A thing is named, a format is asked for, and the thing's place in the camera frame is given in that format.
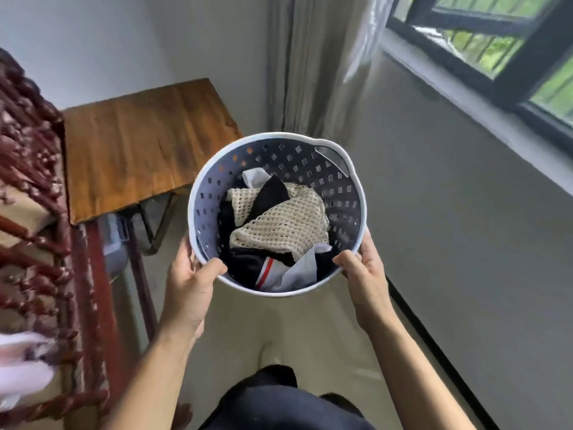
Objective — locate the person's right hand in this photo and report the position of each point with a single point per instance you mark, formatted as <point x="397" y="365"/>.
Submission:
<point x="369" y="286"/>

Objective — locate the person's left hand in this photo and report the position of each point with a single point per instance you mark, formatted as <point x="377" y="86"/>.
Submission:
<point x="188" y="300"/>

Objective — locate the black garment clothes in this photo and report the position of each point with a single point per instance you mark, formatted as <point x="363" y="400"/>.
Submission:
<point x="273" y="194"/>

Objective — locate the white perforated laundry basket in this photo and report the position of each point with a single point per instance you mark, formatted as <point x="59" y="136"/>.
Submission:
<point x="309" y="161"/>

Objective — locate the plain white garment clothes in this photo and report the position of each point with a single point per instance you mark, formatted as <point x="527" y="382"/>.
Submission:
<point x="256" y="176"/>

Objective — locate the person's right forearm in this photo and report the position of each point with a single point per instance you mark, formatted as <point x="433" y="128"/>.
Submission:
<point x="412" y="380"/>

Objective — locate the person's left forearm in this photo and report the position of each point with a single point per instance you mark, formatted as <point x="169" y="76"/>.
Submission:
<point x="152" y="385"/>

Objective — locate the person's left light shoe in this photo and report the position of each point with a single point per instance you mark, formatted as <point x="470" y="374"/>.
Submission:
<point x="269" y="353"/>

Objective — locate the person's black trousers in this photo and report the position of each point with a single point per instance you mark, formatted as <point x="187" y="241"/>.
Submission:
<point x="277" y="407"/>

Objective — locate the translucent plastic storage box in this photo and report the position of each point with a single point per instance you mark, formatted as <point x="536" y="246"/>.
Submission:
<point x="112" y="246"/>

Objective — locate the black baseboard strip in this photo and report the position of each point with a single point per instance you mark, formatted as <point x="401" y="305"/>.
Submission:
<point x="438" y="349"/>

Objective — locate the wooden table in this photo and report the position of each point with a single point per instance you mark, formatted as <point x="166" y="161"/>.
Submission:
<point x="134" y="143"/>

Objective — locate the carved red-brown wooden bench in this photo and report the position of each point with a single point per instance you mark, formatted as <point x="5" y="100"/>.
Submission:
<point x="40" y="143"/>

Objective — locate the grey curtain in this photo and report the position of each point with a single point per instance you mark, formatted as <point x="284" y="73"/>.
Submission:
<point x="313" y="62"/>

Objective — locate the black window frame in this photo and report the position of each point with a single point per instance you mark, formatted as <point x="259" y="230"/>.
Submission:
<point x="515" y="80"/>

